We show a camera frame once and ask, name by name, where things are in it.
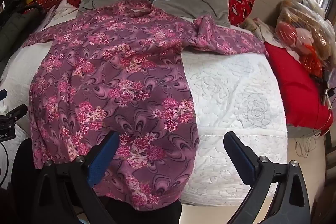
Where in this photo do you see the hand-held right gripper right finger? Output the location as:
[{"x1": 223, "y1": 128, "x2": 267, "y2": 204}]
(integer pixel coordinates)
[{"x1": 223, "y1": 132, "x2": 315, "y2": 224}]

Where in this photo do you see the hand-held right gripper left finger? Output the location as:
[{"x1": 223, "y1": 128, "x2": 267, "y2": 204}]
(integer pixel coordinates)
[{"x1": 31, "y1": 131, "x2": 121, "y2": 224}]

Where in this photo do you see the purple floral shirt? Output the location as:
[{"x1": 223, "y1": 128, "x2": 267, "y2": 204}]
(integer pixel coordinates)
[{"x1": 26, "y1": 0, "x2": 269, "y2": 212}]

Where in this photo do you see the person's black pants leg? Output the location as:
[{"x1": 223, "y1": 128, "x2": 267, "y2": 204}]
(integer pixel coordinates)
[{"x1": 10, "y1": 138, "x2": 182, "y2": 224}]

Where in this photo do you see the white quilted bedspread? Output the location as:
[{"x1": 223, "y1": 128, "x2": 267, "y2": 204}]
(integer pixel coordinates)
[{"x1": 0, "y1": 0, "x2": 289, "y2": 207}]

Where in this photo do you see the plain red cushion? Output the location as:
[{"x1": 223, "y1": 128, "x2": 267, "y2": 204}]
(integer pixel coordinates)
[{"x1": 264, "y1": 42, "x2": 334, "y2": 136}]

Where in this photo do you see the dark green jacket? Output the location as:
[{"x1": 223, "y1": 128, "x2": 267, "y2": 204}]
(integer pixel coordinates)
[{"x1": 0, "y1": 2, "x2": 45, "y2": 77}]

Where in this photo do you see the clear bag of plush toys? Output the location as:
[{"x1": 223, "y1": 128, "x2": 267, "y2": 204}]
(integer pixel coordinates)
[{"x1": 274, "y1": 0, "x2": 336, "y2": 77}]

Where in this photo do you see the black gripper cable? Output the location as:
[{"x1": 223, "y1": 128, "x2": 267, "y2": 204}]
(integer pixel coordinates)
[{"x1": 0, "y1": 142, "x2": 10, "y2": 189}]

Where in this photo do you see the thin black floor cable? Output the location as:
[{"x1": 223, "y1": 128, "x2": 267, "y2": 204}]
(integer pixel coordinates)
[{"x1": 295, "y1": 132, "x2": 319, "y2": 157}]

